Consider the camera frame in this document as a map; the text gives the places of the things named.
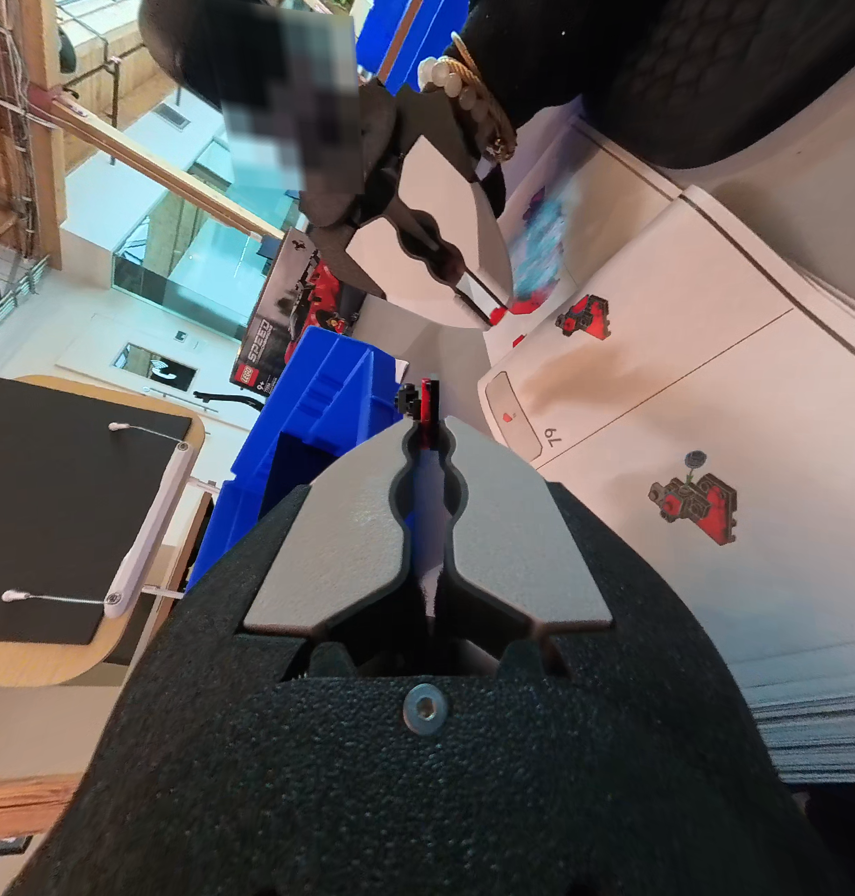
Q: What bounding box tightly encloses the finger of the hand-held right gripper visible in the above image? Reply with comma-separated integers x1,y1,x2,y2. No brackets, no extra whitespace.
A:
391,135,517,312
342,216,497,331

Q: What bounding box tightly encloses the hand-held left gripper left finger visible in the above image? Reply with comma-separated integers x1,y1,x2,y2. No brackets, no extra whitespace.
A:
242,419,430,639

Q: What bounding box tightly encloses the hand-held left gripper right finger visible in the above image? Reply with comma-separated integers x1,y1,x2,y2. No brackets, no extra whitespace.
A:
433,416,615,638

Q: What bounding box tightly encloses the red and black brick assembly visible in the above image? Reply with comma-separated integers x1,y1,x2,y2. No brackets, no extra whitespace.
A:
394,378,441,449

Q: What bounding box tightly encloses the person's right forearm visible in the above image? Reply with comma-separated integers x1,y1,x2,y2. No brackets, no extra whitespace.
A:
463,0,680,134

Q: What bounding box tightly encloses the blue plastic bin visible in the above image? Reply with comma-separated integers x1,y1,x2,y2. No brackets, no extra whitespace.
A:
186,325,406,596
356,0,470,95

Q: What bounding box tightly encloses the black toy car box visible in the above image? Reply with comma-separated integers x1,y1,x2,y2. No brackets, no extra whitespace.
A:
229,227,365,398

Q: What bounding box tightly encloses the black curved bar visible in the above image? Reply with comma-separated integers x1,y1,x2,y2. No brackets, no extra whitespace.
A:
193,390,266,414

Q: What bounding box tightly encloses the white mounting bar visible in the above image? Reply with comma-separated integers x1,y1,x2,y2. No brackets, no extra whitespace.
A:
104,441,199,620

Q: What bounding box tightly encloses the glass balcony railing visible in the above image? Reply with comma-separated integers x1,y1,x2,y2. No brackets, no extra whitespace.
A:
112,189,302,344

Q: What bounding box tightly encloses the white instruction booklet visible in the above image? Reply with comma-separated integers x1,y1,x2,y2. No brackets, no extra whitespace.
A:
478,115,855,785

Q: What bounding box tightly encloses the black acoustic panel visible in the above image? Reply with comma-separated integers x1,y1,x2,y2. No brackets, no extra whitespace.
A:
0,374,208,687

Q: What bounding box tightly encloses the dark quilted jacket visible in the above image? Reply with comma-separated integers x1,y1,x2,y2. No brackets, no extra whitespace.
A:
589,0,855,170

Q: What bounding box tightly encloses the gold chain bracelet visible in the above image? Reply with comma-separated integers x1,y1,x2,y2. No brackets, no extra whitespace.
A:
450,31,518,163

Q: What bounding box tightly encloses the black wall sign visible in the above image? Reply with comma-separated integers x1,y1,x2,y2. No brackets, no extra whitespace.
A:
112,343,197,393

